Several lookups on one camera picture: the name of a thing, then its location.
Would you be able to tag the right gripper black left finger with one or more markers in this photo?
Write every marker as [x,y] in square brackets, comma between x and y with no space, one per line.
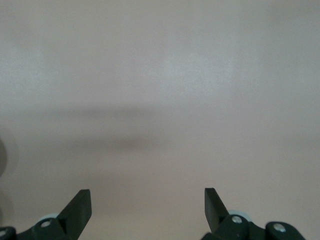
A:
[75,215]

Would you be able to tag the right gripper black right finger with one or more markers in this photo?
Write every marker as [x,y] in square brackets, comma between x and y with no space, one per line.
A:
[215,212]

